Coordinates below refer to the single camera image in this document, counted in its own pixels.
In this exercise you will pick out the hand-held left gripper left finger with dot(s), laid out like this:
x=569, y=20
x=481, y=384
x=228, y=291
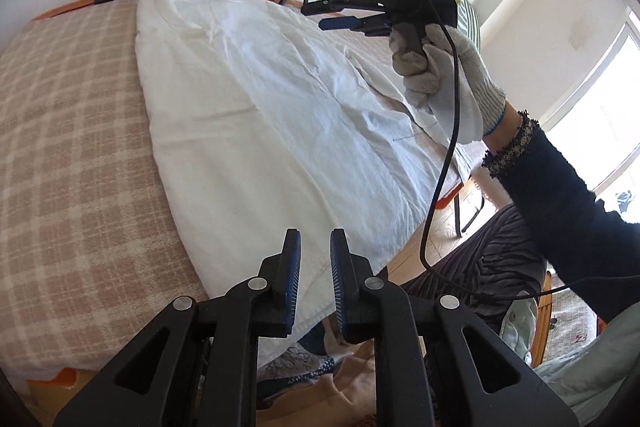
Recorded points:
x=292, y=287

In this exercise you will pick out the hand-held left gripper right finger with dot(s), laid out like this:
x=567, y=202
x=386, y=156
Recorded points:
x=337, y=287

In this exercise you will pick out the white shirt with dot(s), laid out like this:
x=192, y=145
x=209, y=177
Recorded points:
x=250, y=107

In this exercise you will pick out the person's right forearm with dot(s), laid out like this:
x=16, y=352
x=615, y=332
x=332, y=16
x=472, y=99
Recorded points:
x=565, y=207

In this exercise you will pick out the person's right hand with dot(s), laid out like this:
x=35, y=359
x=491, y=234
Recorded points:
x=465, y=77

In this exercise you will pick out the green striped pillow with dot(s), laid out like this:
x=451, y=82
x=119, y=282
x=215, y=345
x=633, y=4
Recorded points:
x=470, y=19

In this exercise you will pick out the floral cloth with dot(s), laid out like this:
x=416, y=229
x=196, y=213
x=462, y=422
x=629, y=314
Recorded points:
x=300, y=357

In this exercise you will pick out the peach cloth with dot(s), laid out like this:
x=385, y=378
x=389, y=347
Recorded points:
x=350, y=392

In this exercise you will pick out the person's dark pleated skirt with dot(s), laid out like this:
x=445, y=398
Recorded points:
x=480, y=257

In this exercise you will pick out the window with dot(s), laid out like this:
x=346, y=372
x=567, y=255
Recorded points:
x=610, y=107

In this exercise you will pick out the wooden armchair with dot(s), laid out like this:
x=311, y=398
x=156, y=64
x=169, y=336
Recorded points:
x=575, y=317

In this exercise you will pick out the beige plaid blanket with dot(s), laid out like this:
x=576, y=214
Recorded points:
x=75, y=157

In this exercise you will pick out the light blue cloth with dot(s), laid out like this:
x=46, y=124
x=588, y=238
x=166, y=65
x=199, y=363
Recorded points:
x=590, y=367

